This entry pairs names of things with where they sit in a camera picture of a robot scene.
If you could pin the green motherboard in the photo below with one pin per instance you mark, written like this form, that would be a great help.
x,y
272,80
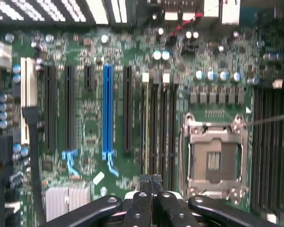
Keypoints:
x,y
94,113

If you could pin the silver finned heat sink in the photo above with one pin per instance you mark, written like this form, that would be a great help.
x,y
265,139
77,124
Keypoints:
x,y
66,203

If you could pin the blue expansion slot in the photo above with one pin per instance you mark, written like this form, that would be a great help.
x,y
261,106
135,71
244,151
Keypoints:
x,y
108,108

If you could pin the metal CPU socket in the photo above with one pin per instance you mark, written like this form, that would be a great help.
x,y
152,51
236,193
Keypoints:
x,y
215,153

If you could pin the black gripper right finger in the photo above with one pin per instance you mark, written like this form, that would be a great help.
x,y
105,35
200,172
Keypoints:
x,y
180,212

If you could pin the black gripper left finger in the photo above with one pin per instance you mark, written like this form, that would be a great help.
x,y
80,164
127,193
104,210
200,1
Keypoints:
x,y
109,212

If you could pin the short black expansion slot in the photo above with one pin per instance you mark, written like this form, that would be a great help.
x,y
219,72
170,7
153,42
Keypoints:
x,y
88,78

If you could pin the thin metal locking lever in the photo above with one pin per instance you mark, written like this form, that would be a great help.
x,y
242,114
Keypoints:
x,y
269,119

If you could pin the white plug block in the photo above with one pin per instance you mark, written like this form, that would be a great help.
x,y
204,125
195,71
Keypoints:
x,y
222,10

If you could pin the white power connector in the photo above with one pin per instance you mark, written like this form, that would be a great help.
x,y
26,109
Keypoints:
x,y
0,52

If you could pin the metal slat table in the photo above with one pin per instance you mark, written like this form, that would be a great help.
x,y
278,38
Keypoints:
x,y
49,9

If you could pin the white expansion slot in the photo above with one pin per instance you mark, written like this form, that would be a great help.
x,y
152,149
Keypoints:
x,y
28,82

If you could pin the long black expansion slot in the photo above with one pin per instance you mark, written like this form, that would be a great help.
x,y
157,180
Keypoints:
x,y
127,108
49,108
70,108

